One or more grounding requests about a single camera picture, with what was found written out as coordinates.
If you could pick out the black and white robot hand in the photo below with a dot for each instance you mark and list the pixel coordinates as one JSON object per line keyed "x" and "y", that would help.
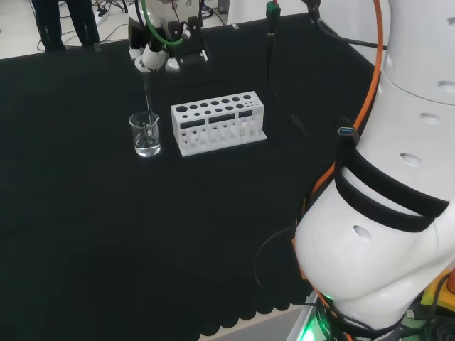
{"x": 188, "y": 46}

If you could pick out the white test tube rack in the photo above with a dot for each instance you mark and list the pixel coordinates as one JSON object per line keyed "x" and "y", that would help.
{"x": 217, "y": 124}

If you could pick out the green connector plug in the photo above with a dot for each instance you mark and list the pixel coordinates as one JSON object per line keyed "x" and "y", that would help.
{"x": 273, "y": 10}

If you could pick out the clear glass beaker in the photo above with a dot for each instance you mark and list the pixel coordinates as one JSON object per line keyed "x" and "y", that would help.
{"x": 145, "y": 140}

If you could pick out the person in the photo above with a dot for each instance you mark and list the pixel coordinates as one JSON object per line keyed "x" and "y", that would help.
{"x": 85, "y": 25}

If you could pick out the blue-tipped black plug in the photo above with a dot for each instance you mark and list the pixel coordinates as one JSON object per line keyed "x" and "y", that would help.
{"x": 346, "y": 130}

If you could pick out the black bench cloth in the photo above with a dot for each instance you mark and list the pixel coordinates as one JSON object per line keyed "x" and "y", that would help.
{"x": 106, "y": 213}

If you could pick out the yellow stop button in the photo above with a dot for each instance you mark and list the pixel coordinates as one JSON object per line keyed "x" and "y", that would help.
{"x": 442, "y": 291}

